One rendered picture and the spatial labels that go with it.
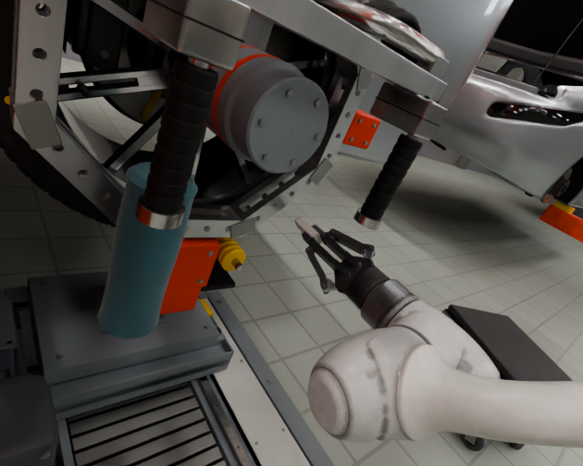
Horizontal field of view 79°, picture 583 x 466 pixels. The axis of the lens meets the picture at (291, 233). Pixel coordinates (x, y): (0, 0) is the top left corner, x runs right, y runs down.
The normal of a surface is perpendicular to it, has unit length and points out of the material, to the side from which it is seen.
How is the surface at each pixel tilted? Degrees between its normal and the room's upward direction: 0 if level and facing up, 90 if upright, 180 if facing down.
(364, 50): 90
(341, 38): 90
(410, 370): 34
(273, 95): 90
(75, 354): 0
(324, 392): 98
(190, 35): 90
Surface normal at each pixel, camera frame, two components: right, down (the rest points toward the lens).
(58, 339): 0.37, -0.83
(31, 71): 0.56, 0.56
